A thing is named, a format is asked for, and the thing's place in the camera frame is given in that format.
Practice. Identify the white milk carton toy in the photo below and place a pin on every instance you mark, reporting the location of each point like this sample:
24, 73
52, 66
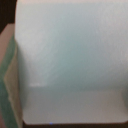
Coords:
73, 60

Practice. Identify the teal padded gripper finger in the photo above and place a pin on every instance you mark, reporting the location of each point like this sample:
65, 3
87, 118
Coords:
10, 106

